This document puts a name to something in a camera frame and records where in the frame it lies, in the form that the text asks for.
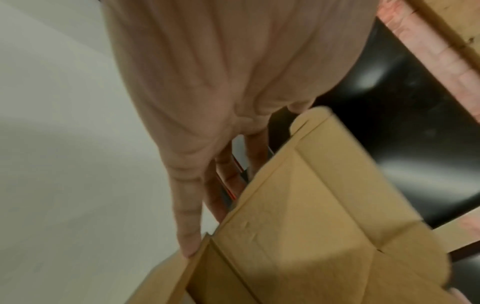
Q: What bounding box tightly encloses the cardboard piece with pink tape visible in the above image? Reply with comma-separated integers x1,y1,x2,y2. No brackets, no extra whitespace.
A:
376,0,480,124

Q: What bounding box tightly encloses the pale cardboard strip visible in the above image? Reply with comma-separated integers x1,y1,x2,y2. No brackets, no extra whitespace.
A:
431,212,480,255

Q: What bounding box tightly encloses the brown cardboard box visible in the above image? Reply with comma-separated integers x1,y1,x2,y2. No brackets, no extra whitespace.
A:
125,105,466,304

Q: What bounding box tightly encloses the person's left hand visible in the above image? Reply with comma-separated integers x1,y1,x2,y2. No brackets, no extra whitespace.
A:
101,0,380,258

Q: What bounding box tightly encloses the black object with red stripe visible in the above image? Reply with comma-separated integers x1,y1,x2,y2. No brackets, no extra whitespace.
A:
222,148,251,205

